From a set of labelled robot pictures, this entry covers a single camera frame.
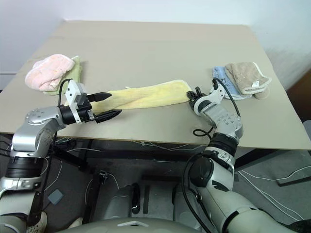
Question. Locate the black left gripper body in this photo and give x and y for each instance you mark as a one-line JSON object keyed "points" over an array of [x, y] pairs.
{"points": [[85, 114]]}

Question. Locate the green folded towel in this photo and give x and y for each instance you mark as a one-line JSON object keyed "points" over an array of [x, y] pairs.
{"points": [[76, 70]]}

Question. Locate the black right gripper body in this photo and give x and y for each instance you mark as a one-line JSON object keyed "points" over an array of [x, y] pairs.
{"points": [[197, 95]]}

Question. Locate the grey square floor block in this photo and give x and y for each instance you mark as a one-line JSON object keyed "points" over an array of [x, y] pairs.
{"points": [[56, 196]]}

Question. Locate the blue folded towel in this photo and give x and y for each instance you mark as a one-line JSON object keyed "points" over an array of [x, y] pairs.
{"points": [[219, 75]]}

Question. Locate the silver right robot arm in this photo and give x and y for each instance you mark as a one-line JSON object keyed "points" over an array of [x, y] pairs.
{"points": [[226, 121]]}

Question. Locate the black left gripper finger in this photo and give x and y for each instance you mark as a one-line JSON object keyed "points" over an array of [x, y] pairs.
{"points": [[107, 115], [99, 96]]}

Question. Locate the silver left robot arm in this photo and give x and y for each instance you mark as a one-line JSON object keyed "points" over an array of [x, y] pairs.
{"points": [[36, 126]]}

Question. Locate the brown wooden cabinet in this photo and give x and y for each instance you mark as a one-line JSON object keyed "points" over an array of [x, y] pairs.
{"points": [[300, 97]]}

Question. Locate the yellow towel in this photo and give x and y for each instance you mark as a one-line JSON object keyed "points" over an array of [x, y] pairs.
{"points": [[150, 95]]}

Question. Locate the grey left robot thigh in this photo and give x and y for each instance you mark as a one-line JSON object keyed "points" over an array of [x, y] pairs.
{"points": [[121, 201]]}

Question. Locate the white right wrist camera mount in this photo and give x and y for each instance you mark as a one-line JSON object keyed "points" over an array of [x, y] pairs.
{"points": [[216, 93]]}

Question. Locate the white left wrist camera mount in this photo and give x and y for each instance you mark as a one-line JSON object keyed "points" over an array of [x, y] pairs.
{"points": [[72, 90]]}

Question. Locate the grey robot thigh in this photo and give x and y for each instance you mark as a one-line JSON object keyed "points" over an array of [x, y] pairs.
{"points": [[121, 201], [184, 208]]}

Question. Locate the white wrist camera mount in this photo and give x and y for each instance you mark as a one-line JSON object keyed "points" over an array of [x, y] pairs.
{"points": [[216, 93], [72, 90]]}

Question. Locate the pink folded towel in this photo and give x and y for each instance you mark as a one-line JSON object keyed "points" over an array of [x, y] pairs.
{"points": [[48, 71]]}

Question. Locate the grey right robot thigh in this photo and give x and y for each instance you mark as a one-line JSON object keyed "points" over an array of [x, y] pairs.
{"points": [[184, 208]]}

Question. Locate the black table frame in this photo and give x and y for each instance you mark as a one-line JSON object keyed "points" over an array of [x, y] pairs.
{"points": [[73, 159]]}

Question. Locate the white shoe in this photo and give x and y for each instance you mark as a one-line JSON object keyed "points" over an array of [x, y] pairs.
{"points": [[40, 222]]}

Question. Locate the grey robot torso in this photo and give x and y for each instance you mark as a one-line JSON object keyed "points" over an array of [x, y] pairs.
{"points": [[121, 227]]}

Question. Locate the beige folded towel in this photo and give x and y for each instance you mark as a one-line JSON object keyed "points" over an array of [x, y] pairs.
{"points": [[245, 75]]}

